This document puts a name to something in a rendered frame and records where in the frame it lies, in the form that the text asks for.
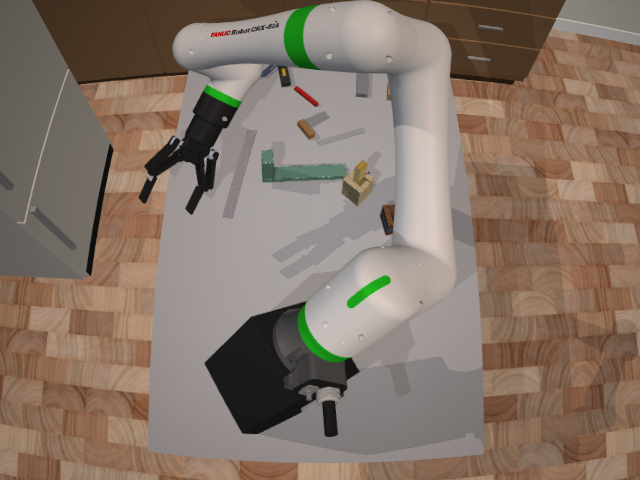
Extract black sliding bevel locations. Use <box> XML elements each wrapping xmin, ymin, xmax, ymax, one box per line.
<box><xmin>261</xmin><ymin>65</ymin><xmax>291</xmax><ymax>87</ymax></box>

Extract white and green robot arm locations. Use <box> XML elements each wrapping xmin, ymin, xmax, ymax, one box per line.
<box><xmin>172</xmin><ymin>0</ymin><xmax>457</xmax><ymax>437</ymax></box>

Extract red rectangular bar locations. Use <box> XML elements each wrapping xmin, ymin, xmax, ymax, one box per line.
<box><xmin>294</xmin><ymin>86</ymin><xmax>318</xmax><ymax>106</ymax></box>

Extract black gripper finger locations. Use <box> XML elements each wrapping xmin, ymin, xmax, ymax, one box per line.
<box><xmin>139</xmin><ymin>135</ymin><xmax>196</xmax><ymax>204</ymax></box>
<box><xmin>185</xmin><ymin>149</ymin><xmax>219</xmax><ymax>215</ymax></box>

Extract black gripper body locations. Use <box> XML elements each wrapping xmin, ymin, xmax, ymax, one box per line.
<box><xmin>179</xmin><ymin>115</ymin><xmax>223</xmax><ymax>165</ymax></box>

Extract green l-shaped frame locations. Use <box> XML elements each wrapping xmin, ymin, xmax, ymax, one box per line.
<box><xmin>261</xmin><ymin>150</ymin><xmax>347</xmax><ymax>182</ymax></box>

